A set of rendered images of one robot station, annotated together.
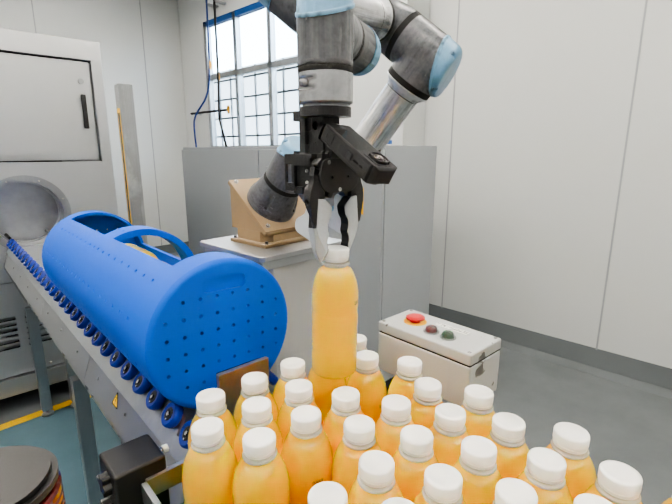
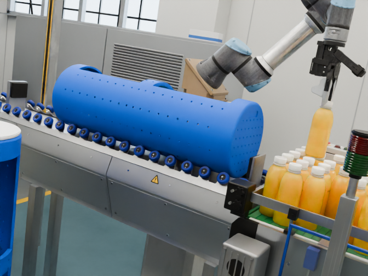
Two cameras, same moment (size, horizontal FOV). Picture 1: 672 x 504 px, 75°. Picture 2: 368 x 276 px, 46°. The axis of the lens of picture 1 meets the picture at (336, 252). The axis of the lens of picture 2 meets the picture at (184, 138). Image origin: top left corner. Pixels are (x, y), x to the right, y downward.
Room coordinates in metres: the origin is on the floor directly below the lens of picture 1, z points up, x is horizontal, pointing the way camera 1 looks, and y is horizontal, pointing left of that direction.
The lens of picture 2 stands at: (-0.66, 0.87, 1.39)
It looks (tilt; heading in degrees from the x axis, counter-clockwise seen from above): 12 degrees down; 343
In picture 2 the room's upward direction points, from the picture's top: 9 degrees clockwise
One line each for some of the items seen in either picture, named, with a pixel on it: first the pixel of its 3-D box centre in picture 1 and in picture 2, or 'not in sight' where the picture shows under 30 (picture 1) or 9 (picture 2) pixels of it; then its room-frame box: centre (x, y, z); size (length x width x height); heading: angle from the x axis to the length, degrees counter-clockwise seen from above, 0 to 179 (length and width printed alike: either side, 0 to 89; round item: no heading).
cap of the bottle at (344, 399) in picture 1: (345, 398); (329, 164); (0.55, -0.01, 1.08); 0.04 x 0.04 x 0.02
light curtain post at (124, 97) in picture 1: (142, 272); (45, 115); (2.04, 0.93, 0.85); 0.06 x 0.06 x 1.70; 42
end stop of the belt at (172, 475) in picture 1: (268, 428); (274, 184); (0.65, 0.11, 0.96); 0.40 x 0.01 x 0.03; 132
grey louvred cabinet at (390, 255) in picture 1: (288, 245); (115, 110); (3.25, 0.36, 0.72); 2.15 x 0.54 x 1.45; 46
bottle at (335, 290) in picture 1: (334, 315); (320, 131); (0.62, 0.00, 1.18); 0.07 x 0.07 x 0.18
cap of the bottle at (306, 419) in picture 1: (306, 419); (323, 167); (0.50, 0.04, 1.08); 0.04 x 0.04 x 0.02
